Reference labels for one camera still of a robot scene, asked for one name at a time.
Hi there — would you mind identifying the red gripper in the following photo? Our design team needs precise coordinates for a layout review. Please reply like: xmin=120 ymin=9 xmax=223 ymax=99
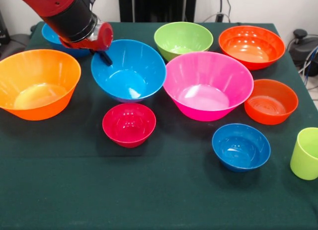
xmin=59 ymin=22 xmax=114 ymax=67

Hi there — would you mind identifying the light blue plastic bowl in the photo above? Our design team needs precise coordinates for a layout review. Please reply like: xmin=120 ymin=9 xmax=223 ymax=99
xmin=41 ymin=22 xmax=91 ymax=58
xmin=90 ymin=39 xmax=167 ymax=103

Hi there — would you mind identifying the small crimson red bowl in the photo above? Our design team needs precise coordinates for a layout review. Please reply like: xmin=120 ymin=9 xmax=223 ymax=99
xmin=102 ymin=103 xmax=157 ymax=149

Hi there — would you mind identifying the large pink plastic bowl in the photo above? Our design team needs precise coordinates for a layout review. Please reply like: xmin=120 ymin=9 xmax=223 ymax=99
xmin=162 ymin=51 xmax=254 ymax=122

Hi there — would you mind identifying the large orange plastic bowl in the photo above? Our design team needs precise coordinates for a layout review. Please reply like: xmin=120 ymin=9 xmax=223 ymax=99
xmin=0 ymin=49 xmax=82 ymax=121

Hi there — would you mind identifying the dark grey floor equipment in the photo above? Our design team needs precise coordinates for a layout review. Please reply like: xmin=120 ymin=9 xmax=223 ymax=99
xmin=0 ymin=10 xmax=32 ymax=61

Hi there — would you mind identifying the lime green plastic bowl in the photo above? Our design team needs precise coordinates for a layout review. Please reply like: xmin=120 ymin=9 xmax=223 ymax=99
xmin=154 ymin=21 xmax=214 ymax=62

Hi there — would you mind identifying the dark green tablecloth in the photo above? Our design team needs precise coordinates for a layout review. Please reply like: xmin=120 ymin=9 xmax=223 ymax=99
xmin=0 ymin=21 xmax=318 ymax=230

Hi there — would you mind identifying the wide red-orange plastic bowl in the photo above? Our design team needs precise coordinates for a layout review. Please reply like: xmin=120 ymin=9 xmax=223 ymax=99
xmin=218 ymin=25 xmax=286 ymax=71

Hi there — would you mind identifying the small dark blue bowl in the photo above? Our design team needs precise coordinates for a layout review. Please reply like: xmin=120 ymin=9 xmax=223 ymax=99
xmin=211 ymin=123 xmax=271 ymax=173

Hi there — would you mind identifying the small red-orange plastic bowl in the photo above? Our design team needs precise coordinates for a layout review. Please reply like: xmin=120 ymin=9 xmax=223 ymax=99
xmin=244 ymin=78 xmax=299 ymax=126

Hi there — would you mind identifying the black round floor stand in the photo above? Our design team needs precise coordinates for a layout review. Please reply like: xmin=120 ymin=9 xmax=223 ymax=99
xmin=288 ymin=28 xmax=318 ymax=77

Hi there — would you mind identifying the lime green plastic cup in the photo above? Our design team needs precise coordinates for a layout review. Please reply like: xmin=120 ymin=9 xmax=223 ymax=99
xmin=290 ymin=127 xmax=318 ymax=181

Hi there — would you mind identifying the black pedestal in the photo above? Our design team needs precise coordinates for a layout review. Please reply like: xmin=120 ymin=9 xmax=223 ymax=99
xmin=118 ymin=0 xmax=197 ymax=23

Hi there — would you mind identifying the black power plug cable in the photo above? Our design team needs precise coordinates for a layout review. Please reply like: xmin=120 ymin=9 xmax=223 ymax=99
xmin=215 ymin=0 xmax=232 ymax=23

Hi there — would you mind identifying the tangle of floor cables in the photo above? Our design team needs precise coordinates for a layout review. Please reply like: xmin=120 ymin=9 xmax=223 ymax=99
xmin=297 ymin=45 xmax=318 ymax=91

